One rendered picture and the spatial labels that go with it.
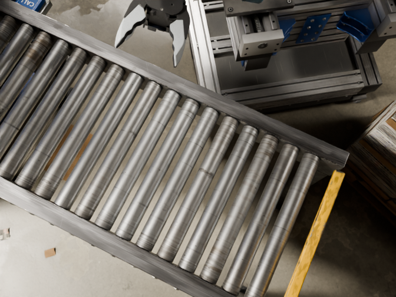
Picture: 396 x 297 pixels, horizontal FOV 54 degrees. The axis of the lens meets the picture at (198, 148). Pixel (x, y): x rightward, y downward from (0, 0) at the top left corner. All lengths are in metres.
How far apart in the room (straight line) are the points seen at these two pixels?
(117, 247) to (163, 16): 0.62
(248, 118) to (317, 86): 0.80
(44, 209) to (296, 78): 1.28
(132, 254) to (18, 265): 1.03
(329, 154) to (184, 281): 0.54
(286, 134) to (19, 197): 0.78
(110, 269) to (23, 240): 0.44
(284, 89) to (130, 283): 1.14
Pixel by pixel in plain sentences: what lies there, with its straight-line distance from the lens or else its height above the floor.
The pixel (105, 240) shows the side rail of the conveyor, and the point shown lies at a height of 0.80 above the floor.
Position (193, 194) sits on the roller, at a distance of 1.09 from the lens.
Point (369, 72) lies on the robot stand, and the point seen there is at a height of 0.23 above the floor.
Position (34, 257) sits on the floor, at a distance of 2.01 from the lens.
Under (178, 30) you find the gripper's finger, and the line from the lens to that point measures 0.76.
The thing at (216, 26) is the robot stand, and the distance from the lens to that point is 1.99.
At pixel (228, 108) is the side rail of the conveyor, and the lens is 1.16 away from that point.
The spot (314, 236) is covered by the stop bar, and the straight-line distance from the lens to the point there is 1.10.
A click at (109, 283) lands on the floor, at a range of 1.91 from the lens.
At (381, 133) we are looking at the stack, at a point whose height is 0.54.
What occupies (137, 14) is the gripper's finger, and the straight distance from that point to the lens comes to 0.77.
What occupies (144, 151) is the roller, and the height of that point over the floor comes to 0.80.
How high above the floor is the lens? 1.87
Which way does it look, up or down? 74 degrees down
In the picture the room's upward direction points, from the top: 3 degrees clockwise
